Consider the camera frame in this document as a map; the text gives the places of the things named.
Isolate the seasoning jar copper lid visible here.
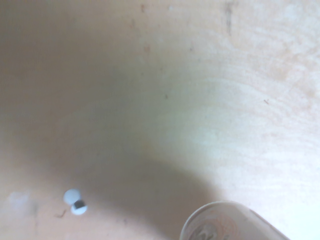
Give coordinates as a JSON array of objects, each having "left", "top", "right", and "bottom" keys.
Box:
[{"left": 179, "top": 200, "right": 292, "bottom": 240}]

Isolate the small white push pin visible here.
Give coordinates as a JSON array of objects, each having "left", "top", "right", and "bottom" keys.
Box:
[{"left": 62, "top": 188, "right": 89, "bottom": 216}]

